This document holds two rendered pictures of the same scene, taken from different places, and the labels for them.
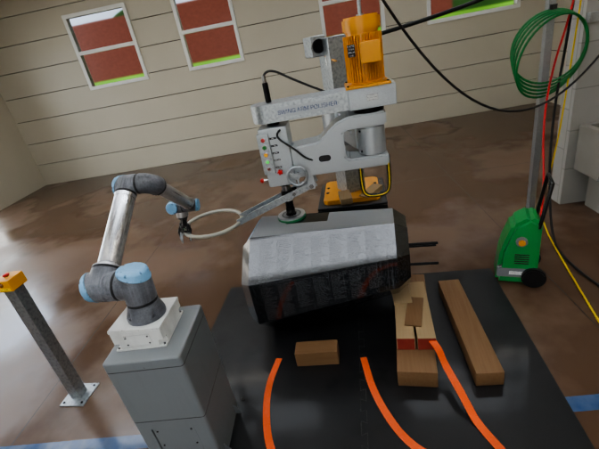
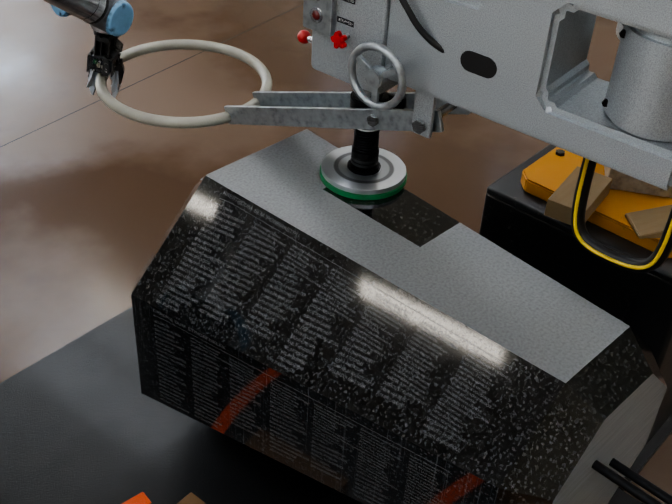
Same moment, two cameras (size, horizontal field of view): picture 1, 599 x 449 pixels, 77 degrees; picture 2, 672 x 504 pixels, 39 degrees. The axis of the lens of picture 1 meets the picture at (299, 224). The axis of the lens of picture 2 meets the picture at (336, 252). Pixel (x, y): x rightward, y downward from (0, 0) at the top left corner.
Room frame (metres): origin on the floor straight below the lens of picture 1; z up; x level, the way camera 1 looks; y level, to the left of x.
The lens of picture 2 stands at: (0.89, -0.82, 2.14)
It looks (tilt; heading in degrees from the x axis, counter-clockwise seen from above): 37 degrees down; 27
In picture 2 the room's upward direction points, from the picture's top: 4 degrees clockwise
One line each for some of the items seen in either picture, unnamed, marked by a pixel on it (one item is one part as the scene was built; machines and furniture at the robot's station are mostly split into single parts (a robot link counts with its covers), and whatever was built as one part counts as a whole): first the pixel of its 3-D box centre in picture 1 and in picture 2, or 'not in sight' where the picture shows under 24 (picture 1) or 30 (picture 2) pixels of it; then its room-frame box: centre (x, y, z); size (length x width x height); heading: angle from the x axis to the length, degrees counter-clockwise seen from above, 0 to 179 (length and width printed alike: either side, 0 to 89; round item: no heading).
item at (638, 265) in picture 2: (374, 176); (628, 201); (2.58, -0.61, 1.09); 0.23 x 0.03 x 0.32; 81
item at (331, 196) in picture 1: (351, 190); (637, 180); (3.23, -0.53, 0.76); 0.49 x 0.49 x 0.05; 78
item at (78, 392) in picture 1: (46, 340); not in sight; (2.15, 1.86, 0.54); 0.20 x 0.20 x 1.09; 78
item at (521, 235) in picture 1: (521, 229); not in sight; (2.53, -1.72, 0.43); 0.35 x 0.35 x 0.87; 63
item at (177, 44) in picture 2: (213, 223); (184, 80); (2.78, 0.67, 0.90); 0.49 x 0.49 x 0.03
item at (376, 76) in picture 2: (297, 174); (386, 71); (2.55, -0.06, 1.23); 0.15 x 0.10 x 0.15; 81
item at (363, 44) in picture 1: (363, 51); not in sight; (2.57, -0.60, 1.94); 0.31 x 0.28 x 0.40; 171
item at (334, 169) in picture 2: (291, 214); (363, 169); (2.68, 0.04, 0.88); 0.21 x 0.21 x 0.01
